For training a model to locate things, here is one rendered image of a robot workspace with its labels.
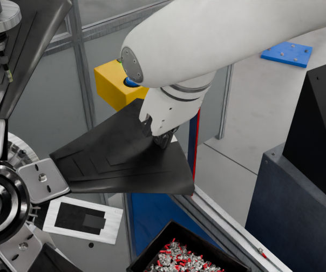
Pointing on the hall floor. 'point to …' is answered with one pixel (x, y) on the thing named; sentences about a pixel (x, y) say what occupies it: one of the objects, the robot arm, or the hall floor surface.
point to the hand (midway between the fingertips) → (162, 135)
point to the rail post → (129, 226)
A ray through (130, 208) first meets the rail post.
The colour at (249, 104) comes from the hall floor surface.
